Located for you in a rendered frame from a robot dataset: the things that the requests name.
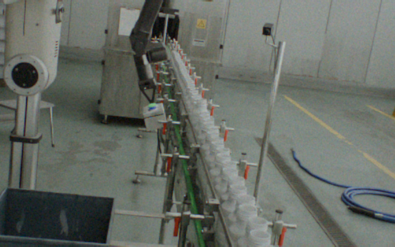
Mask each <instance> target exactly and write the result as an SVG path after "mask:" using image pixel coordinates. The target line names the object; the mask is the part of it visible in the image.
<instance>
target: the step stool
mask: <svg viewBox="0 0 395 247"><path fill-rule="evenodd" d="M0 107H4V108H7V109H10V110H13V111H14V113H12V114H6V115H0V124H9V123H14V127H15V117H16V100H8V101H1V102H0ZM51 107H54V104H50V103H47V102H44V101H40V108H49V118H50V128H51V146H52V147H54V142H53V123H52V113H51ZM13 131H14V128H13V129H12V131H11V132H13Z"/></svg>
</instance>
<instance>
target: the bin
mask: <svg viewBox="0 0 395 247"><path fill-rule="evenodd" d="M115 202H116V197H109V196H96V195H88V194H80V193H66V192H59V191H45V190H37V189H23V188H16V187H5V188H4V190H3V191H2V192H1V194H0V247H110V246H115V247H177V246H169V245H160V244H146V243H137V242H121V241H113V240H110V238H111V231H112V223H113V222H114V216H115V214H121V215H136V216H143V217H158V218H166V219H173V218H172V217H165V213H151V212H143V211H129V210H121V209H115Z"/></svg>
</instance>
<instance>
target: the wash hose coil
mask: <svg viewBox="0 0 395 247"><path fill-rule="evenodd" d="M290 150H291V151H292V152H293V153H294V159H295V160H296V161H297V162H298V163H299V166H300V168H302V169H304V170H306V171H307V172H309V173H310V175H312V176H314V177H316V178H318V179H320V180H323V181H324V182H326V183H329V184H332V185H336V186H339V187H345V188H347V189H345V190H344V191H343V192H342V194H341V199H342V200H343V202H344V203H345V204H347V207H346V209H348V210H351V211H352V212H355V213H359V214H362V215H363V214H364V215H367V216H370V217H373V218H376V219H378V220H383V221H387V222H393V223H395V214H391V213H384V212H381V211H376V210H374V209H370V208H367V207H365V206H362V205H360V204H358V202H356V201H355V200H354V198H353V196H354V195H357V194H360V193H371V194H378V195H384V196H389V197H392V198H395V191H392V190H388V189H382V188H378V187H365V186H358V187H355V186H350V185H343V184H339V183H334V182H331V181H329V180H327V179H325V178H322V177H320V176H317V175H315V174H314V173H312V172H311V171H310V170H309V169H307V168H306V167H304V166H302V165H301V162H300V161H299V160H298V159H297V158H296V152H295V150H296V149H294V148H293V147H291V148H290ZM350 194H351V195H350ZM349 195H350V197H348V196H349Z"/></svg>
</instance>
